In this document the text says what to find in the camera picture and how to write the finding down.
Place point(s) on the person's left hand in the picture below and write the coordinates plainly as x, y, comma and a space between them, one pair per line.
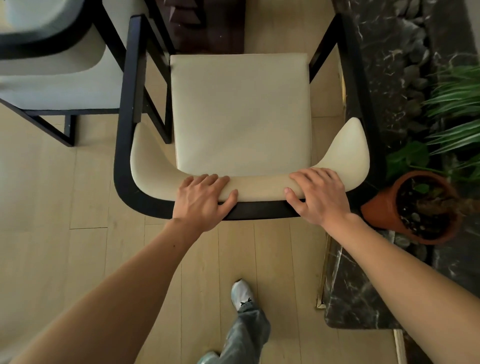
198, 206

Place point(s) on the person's right hand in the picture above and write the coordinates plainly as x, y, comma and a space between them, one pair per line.
326, 198

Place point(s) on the cream cushioned black armchair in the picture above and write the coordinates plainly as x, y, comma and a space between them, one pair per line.
240, 112

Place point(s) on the grey cushioned black armchair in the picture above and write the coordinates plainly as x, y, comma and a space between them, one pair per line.
56, 86

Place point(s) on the person's left forearm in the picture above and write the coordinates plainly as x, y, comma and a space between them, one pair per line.
112, 300

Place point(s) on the person's right forearm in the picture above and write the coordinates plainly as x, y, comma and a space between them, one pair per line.
412, 288

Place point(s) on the person's white right shoe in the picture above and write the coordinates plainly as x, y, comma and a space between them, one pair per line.
242, 292

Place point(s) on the person's white shoe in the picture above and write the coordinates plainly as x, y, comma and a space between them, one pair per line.
242, 292
208, 358

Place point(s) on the person's white left shoe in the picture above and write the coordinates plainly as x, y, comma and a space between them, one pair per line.
208, 358

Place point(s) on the terracotta plant pot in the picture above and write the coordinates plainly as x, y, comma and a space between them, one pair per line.
378, 210

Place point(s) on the black marble ledge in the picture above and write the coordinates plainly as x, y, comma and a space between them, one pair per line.
375, 75

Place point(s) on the row of grey pebbles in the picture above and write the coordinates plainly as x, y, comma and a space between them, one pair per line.
412, 71

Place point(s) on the thin-leaved green grass plant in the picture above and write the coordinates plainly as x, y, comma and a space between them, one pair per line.
457, 97

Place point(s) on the dark brown wooden table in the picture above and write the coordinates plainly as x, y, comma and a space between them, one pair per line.
210, 33

